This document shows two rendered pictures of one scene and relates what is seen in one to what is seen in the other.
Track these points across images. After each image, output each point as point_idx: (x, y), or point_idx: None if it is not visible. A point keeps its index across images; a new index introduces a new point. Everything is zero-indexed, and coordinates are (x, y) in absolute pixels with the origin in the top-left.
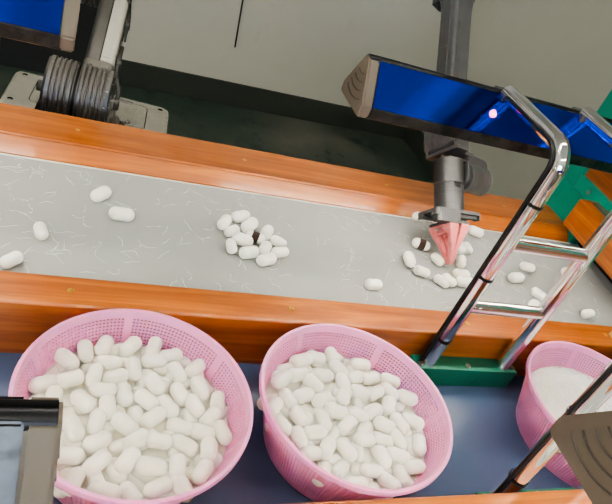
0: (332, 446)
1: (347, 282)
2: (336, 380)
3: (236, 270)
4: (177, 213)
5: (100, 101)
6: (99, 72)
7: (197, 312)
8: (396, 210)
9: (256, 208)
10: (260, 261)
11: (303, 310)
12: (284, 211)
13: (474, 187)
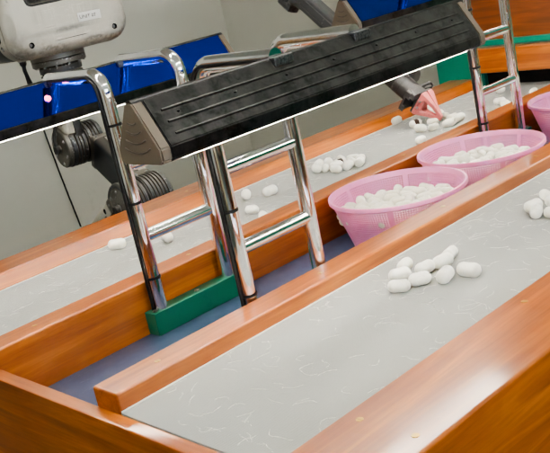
0: (492, 164)
1: (407, 148)
2: (459, 161)
3: (353, 173)
4: (288, 182)
5: (165, 187)
6: (148, 173)
7: (369, 174)
8: (380, 126)
9: None
10: (359, 162)
11: (409, 152)
12: (331, 156)
13: (412, 74)
